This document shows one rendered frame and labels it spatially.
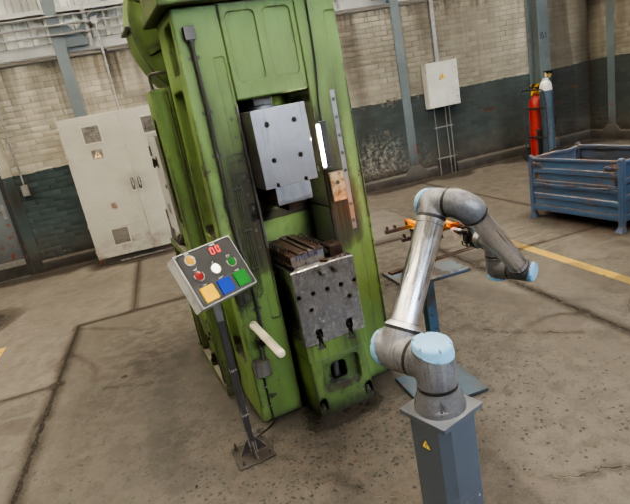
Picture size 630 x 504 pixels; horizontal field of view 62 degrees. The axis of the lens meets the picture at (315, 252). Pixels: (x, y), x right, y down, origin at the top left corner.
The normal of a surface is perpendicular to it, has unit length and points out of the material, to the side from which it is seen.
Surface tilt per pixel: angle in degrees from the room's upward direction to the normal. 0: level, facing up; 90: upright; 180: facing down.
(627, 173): 90
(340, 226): 90
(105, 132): 90
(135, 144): 90
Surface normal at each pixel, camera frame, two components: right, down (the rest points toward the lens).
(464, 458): 0.59, 0.12
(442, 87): 0.29, 0.22
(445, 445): -0.14, 0.31
